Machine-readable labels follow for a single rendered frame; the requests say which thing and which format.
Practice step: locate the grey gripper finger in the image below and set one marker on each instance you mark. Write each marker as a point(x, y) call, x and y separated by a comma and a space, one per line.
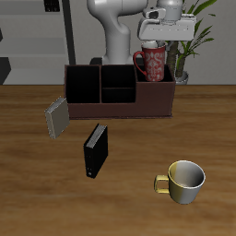
point(151, 43)
point(162, 43)

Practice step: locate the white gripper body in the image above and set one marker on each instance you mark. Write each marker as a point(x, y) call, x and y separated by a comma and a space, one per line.
point(167, 30)

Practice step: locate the red patterned mug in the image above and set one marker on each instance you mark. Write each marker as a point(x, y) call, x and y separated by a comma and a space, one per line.
point(155, 64)

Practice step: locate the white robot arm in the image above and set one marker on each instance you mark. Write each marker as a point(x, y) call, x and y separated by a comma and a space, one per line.
point(118, 37)

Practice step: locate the dark brown desk caddy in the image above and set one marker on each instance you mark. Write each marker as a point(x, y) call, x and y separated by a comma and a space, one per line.
point(150, 101)

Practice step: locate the yellow and white mug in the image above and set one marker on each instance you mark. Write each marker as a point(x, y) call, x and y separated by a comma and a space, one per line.
point(184, 192)

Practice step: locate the green pot plant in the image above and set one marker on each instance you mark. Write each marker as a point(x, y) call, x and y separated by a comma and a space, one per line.
point(181, 58)

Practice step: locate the black box on shelf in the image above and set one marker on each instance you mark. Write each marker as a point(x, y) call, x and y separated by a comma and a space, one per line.
point(51, 5)

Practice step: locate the white shelf unit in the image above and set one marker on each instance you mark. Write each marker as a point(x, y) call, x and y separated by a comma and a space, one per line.
point(33, 46)

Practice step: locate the grey book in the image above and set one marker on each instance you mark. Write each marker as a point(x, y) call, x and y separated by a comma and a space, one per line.
point(58, 118)

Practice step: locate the black book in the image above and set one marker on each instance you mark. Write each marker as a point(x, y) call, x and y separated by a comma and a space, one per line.
point(98, 153)

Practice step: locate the dark grey block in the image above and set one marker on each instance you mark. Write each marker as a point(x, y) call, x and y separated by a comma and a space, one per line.
point(4, 70)

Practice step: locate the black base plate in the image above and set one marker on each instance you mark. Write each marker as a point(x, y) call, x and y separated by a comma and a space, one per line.
point(96, 61)

